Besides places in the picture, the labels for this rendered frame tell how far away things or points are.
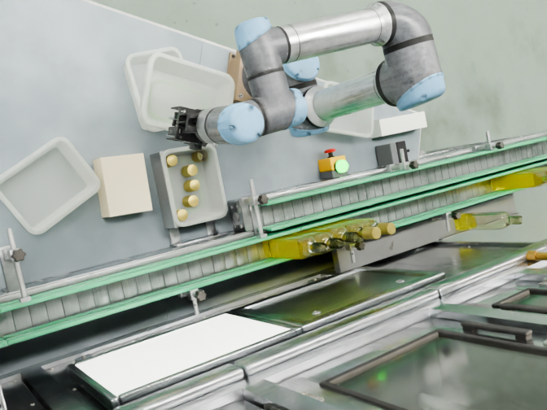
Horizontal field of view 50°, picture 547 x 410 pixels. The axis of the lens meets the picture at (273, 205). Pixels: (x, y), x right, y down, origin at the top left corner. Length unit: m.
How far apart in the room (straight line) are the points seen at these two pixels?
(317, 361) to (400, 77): 0.65
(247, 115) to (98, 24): 0.80
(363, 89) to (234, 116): 0.50
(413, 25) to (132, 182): 0.83
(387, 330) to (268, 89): 0.57
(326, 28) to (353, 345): 0.65
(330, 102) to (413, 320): 0.60
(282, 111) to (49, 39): 0.80
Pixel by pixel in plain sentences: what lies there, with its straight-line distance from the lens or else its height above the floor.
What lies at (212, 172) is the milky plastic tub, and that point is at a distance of 1.76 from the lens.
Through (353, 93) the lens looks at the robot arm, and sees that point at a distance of 1.51.
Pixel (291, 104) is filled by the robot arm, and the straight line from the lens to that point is 1.16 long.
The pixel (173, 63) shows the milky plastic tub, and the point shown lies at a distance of 1.43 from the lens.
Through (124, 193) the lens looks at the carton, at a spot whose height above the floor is 0.82.
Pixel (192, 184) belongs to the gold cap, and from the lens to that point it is 1.72.
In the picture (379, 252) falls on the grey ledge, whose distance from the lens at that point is 2.03.
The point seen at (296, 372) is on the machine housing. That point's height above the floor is 1.43.
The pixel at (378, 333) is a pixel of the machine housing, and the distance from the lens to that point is 1.30.
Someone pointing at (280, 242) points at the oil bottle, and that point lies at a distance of 1.66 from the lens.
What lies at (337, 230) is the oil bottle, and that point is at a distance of 1.65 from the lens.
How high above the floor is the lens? 2.38
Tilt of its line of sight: 58 degrees down
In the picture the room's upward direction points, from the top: 85 degrees clockwise
